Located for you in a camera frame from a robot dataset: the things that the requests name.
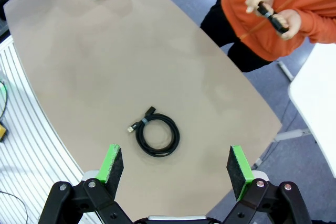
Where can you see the person's left forearm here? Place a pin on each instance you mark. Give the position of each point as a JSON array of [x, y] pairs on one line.
[[317, 27]]

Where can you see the small yellow box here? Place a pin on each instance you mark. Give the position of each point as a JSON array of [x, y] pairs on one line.
[[2, 132]]

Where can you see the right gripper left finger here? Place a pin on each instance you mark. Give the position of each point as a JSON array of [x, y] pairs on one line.
[[110, 166]]

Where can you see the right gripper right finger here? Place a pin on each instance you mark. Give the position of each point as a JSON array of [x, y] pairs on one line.
[[240, 171]]

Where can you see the large white table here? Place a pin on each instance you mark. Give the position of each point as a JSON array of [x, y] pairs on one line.
[[315, 103]]

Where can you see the white slatted base platform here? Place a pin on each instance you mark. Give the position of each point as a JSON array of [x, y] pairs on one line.
[[31, 142]]

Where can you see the person's left hand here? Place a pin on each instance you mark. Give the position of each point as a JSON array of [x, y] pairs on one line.
[[292, 22]]

